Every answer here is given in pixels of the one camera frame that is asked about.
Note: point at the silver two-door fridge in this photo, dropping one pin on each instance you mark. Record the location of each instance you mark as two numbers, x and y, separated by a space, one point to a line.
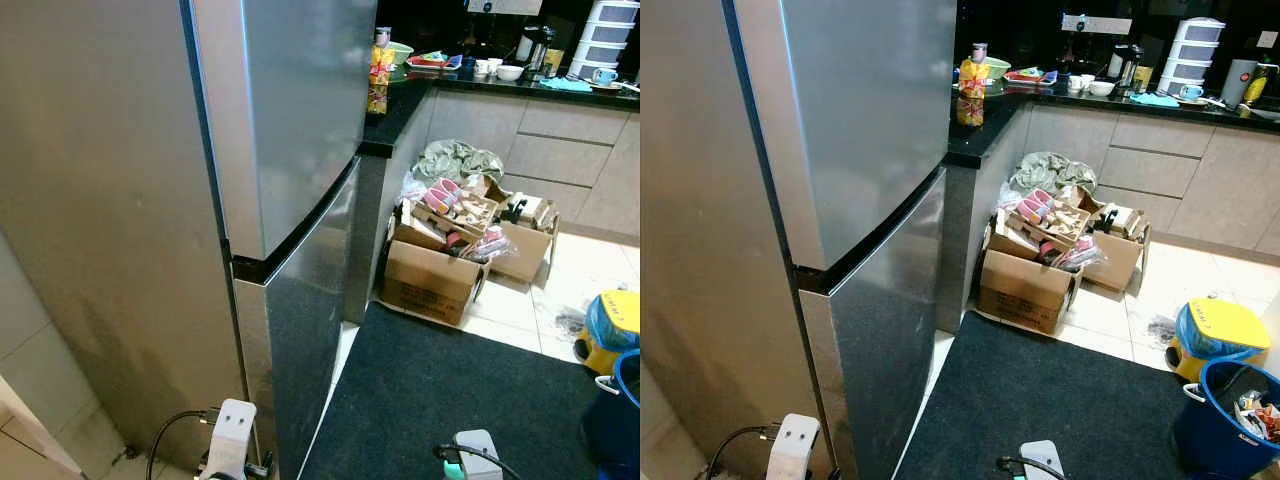
100 150
720 170

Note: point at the yellow bin with blue liner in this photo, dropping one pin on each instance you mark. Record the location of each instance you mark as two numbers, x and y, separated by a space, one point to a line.
1225 330
615 315

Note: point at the clear plastic bag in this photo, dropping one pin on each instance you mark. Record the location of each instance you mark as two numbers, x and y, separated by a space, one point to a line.
1162 331
570 322

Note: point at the grey kitchen cabinets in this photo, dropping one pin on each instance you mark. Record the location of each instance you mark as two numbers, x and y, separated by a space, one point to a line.
1160 170
560 160

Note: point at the small open cardboard box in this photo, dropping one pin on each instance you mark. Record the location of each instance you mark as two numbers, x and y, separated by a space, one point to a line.
1115 262
525 255

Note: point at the blue mug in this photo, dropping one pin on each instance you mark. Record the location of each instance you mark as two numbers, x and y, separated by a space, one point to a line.
604 76
1191 92

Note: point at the teal cloth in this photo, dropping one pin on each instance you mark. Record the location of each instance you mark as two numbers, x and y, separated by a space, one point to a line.
565 84
1155 99

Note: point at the cardboard tray of clutter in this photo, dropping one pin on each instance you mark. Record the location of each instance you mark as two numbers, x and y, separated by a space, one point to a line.
1055 222
465 212

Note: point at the blue plastic bucket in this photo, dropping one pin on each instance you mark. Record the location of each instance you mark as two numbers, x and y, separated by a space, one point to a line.
1205 430
620 420

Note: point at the yellow jar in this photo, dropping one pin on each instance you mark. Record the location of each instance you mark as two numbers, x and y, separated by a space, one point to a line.
553 62
1143 78

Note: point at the grey-green crumpled bag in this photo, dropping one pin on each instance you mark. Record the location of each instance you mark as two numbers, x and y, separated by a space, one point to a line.
455 160
1050 172

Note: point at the white stacked container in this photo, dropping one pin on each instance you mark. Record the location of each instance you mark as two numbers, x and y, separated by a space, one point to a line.
1192 55
605 40

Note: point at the white bowl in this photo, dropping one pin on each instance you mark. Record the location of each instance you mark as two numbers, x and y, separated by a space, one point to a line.
510 73
1103 88

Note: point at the steel kettle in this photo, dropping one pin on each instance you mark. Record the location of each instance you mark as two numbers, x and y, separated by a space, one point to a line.
1125 65
538 48

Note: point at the large printed cardboard box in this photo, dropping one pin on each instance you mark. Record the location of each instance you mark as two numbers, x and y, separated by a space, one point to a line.
425 285
1020 292

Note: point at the black floor mat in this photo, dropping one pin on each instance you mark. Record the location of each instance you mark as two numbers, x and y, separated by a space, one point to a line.
430 390
1040 400

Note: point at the black kitchen countertop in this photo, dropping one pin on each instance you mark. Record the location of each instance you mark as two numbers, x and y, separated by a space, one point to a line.
985 140
400 115

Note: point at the grey socket strip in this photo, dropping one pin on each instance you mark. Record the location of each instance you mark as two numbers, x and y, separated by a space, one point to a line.
1097 24
503 6

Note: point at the red tray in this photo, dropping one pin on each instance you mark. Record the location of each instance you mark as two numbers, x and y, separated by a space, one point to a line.
1030 77
432 63

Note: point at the green plastic bowl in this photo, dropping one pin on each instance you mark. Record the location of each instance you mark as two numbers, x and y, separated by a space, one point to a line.
998 68
402 54

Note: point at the yellow snack bag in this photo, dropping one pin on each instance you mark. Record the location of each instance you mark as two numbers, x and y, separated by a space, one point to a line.
972 80
381 65

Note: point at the pink tumbler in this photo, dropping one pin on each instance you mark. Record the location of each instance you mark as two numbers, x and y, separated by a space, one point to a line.
382 36
978 51

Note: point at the grey cylindrical appliance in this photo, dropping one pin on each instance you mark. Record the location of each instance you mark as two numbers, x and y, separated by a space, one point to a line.
1239 83

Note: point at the yellow bottle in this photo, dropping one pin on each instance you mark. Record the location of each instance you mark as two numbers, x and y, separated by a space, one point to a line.
1258 85

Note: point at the white wall socket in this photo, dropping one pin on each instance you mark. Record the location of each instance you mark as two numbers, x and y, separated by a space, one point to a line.
1267 39

